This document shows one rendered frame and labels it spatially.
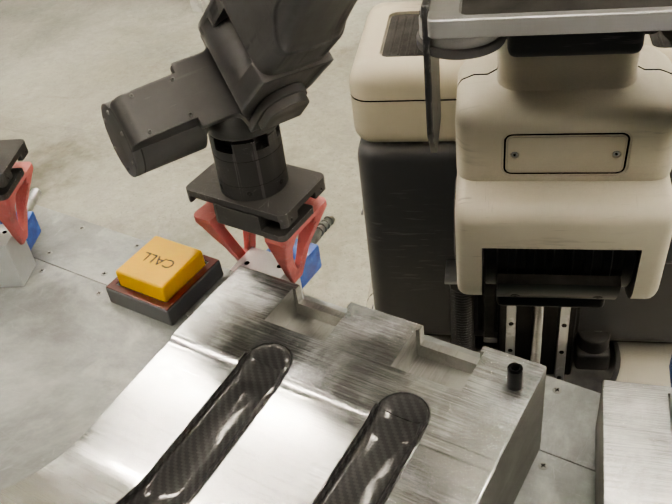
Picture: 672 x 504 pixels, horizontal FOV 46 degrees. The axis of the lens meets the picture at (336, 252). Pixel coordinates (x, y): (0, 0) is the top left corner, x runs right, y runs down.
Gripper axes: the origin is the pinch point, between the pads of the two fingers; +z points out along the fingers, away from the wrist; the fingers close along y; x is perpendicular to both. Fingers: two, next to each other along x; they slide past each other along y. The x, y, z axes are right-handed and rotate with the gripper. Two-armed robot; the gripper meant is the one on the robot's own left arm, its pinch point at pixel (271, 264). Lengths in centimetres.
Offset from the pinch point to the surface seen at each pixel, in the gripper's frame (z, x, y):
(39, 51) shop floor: 86, 152, -237
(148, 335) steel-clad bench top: 4.7, -8.9, -8.6
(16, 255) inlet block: 1.4, -8.2, -25.8
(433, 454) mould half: -4.3, -14.9, 23.4
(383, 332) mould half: -4.5, -7.1, 15.7
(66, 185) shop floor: 86, 83, -151
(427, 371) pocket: -1.8, -7.0, 19.0
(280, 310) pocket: -3.7, -7.7, 6.8
